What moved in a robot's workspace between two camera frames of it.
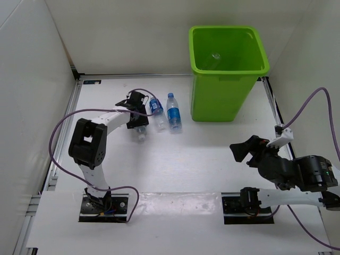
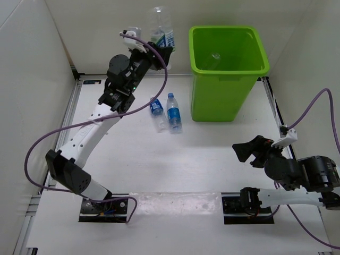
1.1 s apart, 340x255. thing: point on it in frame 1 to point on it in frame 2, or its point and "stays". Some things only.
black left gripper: (143, 121) to (164, 52)
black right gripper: (255, 145) stays
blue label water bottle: (173, 115) stays
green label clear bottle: (141, 130) to (162, 34)
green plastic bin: (226, 64) stays
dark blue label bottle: (160, 119) stays
